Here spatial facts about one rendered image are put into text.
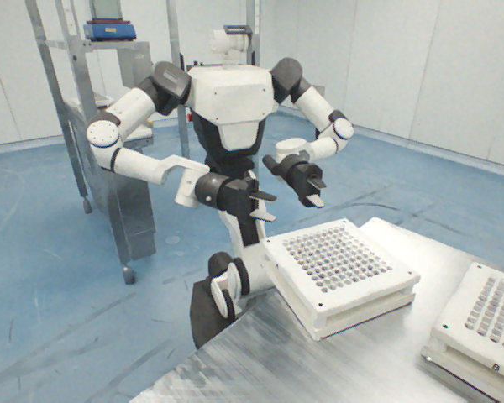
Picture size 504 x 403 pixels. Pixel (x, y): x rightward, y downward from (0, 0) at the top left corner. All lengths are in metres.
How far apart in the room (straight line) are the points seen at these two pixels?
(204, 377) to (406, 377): 0.33
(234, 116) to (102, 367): 1.32
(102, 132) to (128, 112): 0.11
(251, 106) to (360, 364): 0.80
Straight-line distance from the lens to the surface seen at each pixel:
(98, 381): 1.79
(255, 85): 1.08
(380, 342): 0.68
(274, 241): 0.75
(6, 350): 2.12
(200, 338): 1.58
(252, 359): 0.62
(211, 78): 1.05
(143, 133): 1.90
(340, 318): 0.66
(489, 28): 4.46
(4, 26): 5.20
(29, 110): 5.28
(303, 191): 0.87
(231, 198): 0.78
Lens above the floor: 1.39
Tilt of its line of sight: 28 degrees down
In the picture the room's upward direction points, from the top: straight up
